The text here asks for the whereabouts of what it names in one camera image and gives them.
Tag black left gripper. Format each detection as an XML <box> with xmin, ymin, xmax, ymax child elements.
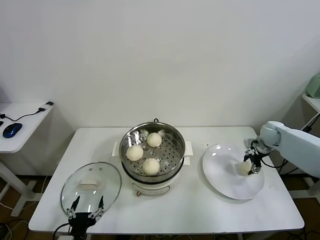
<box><xmin>66</xmin><ymin>195</ymin><xmax>105</xmax><ymax>239</ymax></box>

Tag white steamed baozi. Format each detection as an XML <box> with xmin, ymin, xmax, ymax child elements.
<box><xmin>146</xmin><ymin>132</ymin><xmax>162</xmax><ymax>148</ymax></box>
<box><xmin>141</xmin><ymin>157</ymin><xmax>161</xmax><ymax>176</ymax></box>
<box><xmin>236</xmin><ymin>161</ymin><xmax>252</xmax><ymax>176</ymax></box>
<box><xmin>125</xmin><ymin>145</ymin><xmax>144</xmax><ymax>162</ymax></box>

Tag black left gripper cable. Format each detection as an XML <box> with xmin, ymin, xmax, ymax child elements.
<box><xmin>52</xmin><ymin>222</ymin><xmax>72</xmax><ymax>240</ymax></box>

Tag white electric cooker pot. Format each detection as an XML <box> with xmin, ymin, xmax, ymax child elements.
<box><xmin>121</xmin><ymin>156</ymin><xmax>191</xmax><ymax>198</ymax></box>

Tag blue computer mouse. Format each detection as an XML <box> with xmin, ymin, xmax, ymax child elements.
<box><xmin>2</xmin><ymin>122</ymin><xmax>23</xmax><ymax>139</ymax></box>

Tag stainless steel steamer basket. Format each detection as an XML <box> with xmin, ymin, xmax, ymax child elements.
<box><xmin>111</xmin><ymin>121</ymin><xmax>194</xmax><ymax>177</ymax></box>

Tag white round plate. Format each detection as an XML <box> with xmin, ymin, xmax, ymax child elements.
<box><xmin>201</xmin><ymin>144</ymin><xmax>265</xmax><ymax>200</ymax></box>

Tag round glass pot lid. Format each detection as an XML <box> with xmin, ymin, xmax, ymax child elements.
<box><xmin>59</xmin><ymin>161</ymin><xmax>123</xmax><ymax>218</ymax></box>

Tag white side table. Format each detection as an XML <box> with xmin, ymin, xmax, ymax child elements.
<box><xmin>0</xmin><ymin>101</ymin><xmax>55</xmax><ymax>217</ymax></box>

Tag pale green appliance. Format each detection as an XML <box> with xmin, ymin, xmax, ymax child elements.
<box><xmin>306</xmin><ymin>72</ymin><xmax>320</xmax><ymax>98</ymax></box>

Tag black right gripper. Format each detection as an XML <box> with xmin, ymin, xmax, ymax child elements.
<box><xmin>243</xmin><ymin>139</ymin><xmax>272</xmax><ymax>176</ymax></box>

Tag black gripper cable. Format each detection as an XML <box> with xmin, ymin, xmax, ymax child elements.
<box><xmin>259</xmin><ymin>154</ymin><xmax>288</xmax><ymax>168</ymax></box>
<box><xmin>52</xmin><ymin>222</ymin><xmax>72</xmax><ymax>240</ymax></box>

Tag black cable with adapter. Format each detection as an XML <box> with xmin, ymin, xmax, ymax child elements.
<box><xmin>0</xmin><ymin>101</ymin><xmax>54</xmax><ymax>121</ymax></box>

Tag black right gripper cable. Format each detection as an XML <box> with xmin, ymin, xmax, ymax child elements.
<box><xmin>259</xmin><ymin>154</ymin><xmax>288</xmax><ymax>168</ymax></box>

